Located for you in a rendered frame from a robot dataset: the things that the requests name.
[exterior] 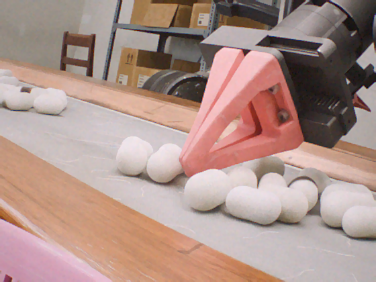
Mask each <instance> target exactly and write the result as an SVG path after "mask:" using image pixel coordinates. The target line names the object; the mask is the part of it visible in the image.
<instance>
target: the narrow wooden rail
mask: <svg viewBox="0 0 376 282"><path fill-rule="evenodd" d="M0 219H2V220H4V221H6V222H8V223H10V224H12V225H14V226H16V227H18V228H21V229H22V230H25V231H26V232H29V233H30V234H32V235H34V236H36V237H38V238H39V239H41V240H43V241H45V242H47V243H49V244H51V245H53V246H55V247H56V248H57V249H59V250H61V251H63V252H65V253H67V254H68V255H70V256H73V257H75V258H76V259H78V260H79V261H81V262H82V263H84V264H85V265H87V266H88V267H90V268H91V269H93V270H95V271H97V272H99V273H100V274H102V275H103V276H105V277H107V278H108V279H110V280H111V281H113V282H287V281H284V280H282V279H279V278H278V277H274V276H273V275H271V274H268V273H267V272H264V271H262V270H260V269H257V268H256V267H252V266H250V265H249V264H246V263H244V262H242V261H239V260H238V259H236V258H233V257H231V256H229V255H227V254H224V253H222V252H220V251H218V250H215V249H213V248H212V247H210V246H208V245H205V244H203V243H201V242H199V241H197V240H196V239H192V238H190V237H188V236H186V235H184V234H182V233H180V232H178V231H175V230H173V229H172V228H170V227H168V226H166V225H164V224H162V223H160V222H158V221H156V220H154V219H152V218H150V217H148V216H146V215H144V214H141V213H140V212H138V211H136V210H134V209H132V208H130V207H128V206H126V205H124V204H122V203H120V202H119V201H117V200H115V199H113V198H111V197H109V196H108V195H106V194H104V193H102V192H100V191H98V190H96V189H94V188H93V187H91V186H89V185H87V184H85V183H84V182H82V181H80V180H78V179H77V178H75V177H73V176H71V175H70V174H68V173H66V172H64V171H62V170H60V169H59V168H57V167H55V166H54V165H52V164H50V163H49V162H47V161H45V160H44V159H42V158H40V157H39V156H37V155H35V154H32V153H31V152H29V151H27V150H26V149H24V148H22V147H21V146H19V145H18V144H15V143H13V142H12V141H10V140H8V139H7V138H5V137H4V136H1V135H0Z"/></svg>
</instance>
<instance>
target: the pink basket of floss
mask: <svg viewBox="0 0 376 282"><path fill-rule="evenodd" d="M0 271H1V274H0V282H10V279H11V277H12V278H13V279H12V282H113V281H111V280H110V279H108V278H107V277H105V276H103V275H102V274H100V273H99V272H97V271H95V270H93V269H91V268H90V267H88V266H87V265H85V264H84V263H82V262H81V261H79V260H78V259H76V258H75V257H73V256H70V255H68V254H67V253H65V252H63V251H61V250H59V249H57V248H56V247H55V246H53V245H51V244H49V243H47V242H45V241H43V240H41V239H39V238H38V237H36V236H34V235H32V234H30V233H29V232H26V231H25V230H22V229H21V228H18V227H16V226H14V225H12V224H10V223H8V222H6V221H4V220H2V219H0Z"/></svg>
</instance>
